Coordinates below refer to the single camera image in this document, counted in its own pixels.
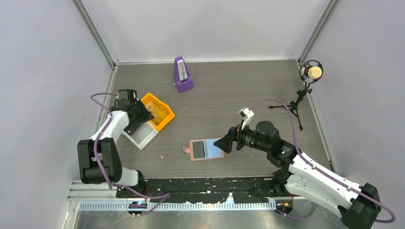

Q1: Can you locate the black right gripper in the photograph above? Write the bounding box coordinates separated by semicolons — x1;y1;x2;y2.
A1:
213;119;270;154

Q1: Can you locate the orange leather card holder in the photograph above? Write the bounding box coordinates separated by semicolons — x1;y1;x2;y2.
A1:
183;138;225;161

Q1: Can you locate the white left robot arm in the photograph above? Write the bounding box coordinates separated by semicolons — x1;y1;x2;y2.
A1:
77;89;153;198

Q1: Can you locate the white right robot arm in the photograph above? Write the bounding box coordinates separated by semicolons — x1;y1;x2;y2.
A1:
214;121;381;229

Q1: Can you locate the card in yellow bin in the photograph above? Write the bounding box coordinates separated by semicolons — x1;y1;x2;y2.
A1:
146;102;166;125

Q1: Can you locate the white plastic bin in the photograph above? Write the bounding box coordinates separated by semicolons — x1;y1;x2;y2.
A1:
122;122;159;150

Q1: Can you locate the yellow plastic bin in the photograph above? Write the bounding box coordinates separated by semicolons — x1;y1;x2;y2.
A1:
141;93;175;132

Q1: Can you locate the purple metronome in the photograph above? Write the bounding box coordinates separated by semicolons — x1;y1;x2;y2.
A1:
173;56;194;93

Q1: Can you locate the black microphone tripod stand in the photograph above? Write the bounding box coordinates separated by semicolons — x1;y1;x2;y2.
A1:
287;83;312;131

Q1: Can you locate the beige foam microphone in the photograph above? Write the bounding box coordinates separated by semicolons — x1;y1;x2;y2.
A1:
299;60;324;83

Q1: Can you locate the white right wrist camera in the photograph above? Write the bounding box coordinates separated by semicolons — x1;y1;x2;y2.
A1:
238;107;255;130

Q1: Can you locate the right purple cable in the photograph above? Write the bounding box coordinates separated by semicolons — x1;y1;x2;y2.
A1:
250;98;396;224

